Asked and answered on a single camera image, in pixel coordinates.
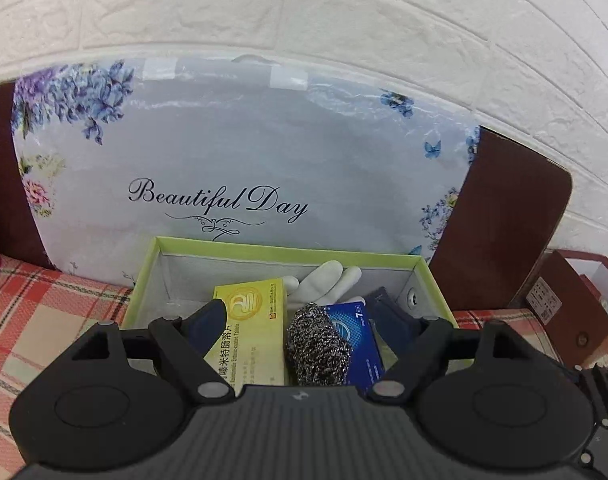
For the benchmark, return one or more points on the white rubber glove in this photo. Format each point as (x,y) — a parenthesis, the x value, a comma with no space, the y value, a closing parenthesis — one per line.
(325,285)

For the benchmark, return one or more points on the blue box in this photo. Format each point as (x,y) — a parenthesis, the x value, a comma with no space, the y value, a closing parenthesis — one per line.
(352,323)

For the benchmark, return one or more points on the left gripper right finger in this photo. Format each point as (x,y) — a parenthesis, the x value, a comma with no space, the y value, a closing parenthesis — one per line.
(419,345)

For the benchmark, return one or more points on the floral Beautiful Day pillow bag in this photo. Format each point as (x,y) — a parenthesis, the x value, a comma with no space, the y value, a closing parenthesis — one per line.
(114,153)

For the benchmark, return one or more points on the steel wool scrubber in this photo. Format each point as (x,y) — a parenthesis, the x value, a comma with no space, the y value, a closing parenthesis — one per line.
(317,355)

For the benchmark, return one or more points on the brown cardboard shoe box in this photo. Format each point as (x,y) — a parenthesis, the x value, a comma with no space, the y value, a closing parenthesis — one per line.
(567,291)

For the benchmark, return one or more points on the lime green cardboard box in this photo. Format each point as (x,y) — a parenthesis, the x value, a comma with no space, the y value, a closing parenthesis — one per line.
(179,277)

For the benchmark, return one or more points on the yellow white medicine box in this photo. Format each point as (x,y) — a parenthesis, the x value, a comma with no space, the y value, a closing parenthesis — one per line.
(250,351)

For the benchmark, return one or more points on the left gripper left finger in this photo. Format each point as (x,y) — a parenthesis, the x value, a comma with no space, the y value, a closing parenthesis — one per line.
(183,344)

